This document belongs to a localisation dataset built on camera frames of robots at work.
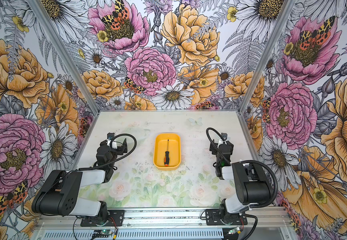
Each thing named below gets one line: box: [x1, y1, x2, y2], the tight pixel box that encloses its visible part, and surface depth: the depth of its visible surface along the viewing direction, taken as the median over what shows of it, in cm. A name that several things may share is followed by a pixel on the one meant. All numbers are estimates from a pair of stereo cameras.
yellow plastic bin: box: [153, 133, 182, 171], surface depth 99 cm
